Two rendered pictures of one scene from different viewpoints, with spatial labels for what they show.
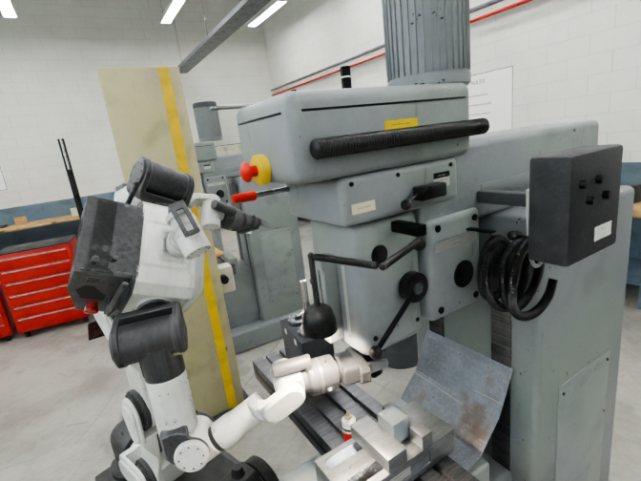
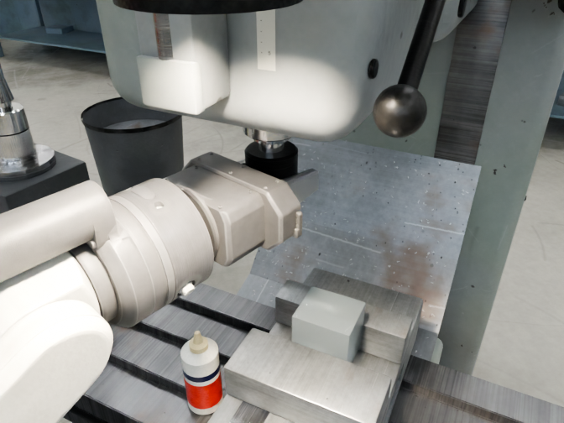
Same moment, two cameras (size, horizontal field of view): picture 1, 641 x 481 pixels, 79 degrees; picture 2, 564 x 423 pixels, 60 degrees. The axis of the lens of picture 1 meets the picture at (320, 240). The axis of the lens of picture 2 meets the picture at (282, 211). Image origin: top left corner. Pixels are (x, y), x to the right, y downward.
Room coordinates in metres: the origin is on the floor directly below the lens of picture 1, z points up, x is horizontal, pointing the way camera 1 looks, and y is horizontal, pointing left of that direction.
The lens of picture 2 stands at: (0.56, 0.11, 1.44)
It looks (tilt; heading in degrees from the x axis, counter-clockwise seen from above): 31 degrees down; 326
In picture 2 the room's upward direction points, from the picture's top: straight up
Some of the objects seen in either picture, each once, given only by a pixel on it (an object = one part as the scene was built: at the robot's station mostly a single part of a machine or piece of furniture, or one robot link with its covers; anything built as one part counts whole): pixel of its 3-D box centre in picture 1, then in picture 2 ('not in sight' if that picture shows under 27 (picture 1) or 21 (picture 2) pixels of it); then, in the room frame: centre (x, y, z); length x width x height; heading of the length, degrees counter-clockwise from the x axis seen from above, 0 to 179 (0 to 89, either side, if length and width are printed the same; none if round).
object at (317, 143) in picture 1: (409, 135); not in sight; (0.79, -0.20, 1.79); 0.45 x 0.04 x 0.04; 120
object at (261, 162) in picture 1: (260, 170); not in sight; (0.78, 0.10, 1.76); 0.06 x 0.02 x 0.06; 30
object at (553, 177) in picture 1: (577, 202); not in sight; (0.76, -0.53, 1.62); 0.20 x 0.09 x 0.21; 120
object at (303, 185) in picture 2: (377, 365); (297, 192); (0.87, -0.11, 1.23); 0.06 x 0.02 x 0.03; 105
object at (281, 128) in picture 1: (356, 131); not in sight; (0.90, -0.11, 1.81); 0.47 x 0.26 x 0.16; 120
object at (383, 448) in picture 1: (377, 442); (305, 385); (0.81, -0.08, 1.05); 0.15 x 0.06 x 0.04; 31
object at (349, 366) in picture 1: (340, 369); (194, 224); (0.87, -0.01, 1.23); 0.13 x 0.12 x 0.10; 15
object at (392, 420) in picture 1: (393, 424); (328, 331); (0.84, -0.13, 1.07); 0.06 x 0.05 x 0.06; 31
